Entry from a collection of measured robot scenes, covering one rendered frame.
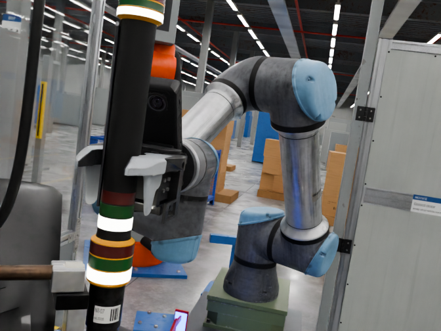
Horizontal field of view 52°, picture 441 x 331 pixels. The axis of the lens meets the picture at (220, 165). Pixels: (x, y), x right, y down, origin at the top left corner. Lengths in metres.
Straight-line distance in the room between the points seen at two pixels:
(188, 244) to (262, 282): 0.54
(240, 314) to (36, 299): 0.77
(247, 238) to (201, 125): 0.41
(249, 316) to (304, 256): 0.23
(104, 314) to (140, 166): 0.15
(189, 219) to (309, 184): 0.39
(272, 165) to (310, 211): 8.67
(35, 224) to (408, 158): 1.89
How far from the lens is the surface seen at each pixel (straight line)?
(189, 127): 0.87
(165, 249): 0.71
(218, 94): 0.93
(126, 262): 0.47
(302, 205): 1.04
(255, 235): 1.17
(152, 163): 0.43
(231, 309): 1.23
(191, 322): 1.27
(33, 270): 0.47
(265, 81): 0.92
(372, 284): 2.34
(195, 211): 0.69
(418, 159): 2.26
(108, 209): 0.45
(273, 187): 9.75
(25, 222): 0.58
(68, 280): 0.46
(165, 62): 4.47
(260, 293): 1.22
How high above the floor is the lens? 1.54
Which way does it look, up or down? 6 degrees down
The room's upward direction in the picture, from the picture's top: 8 degrees clockwise
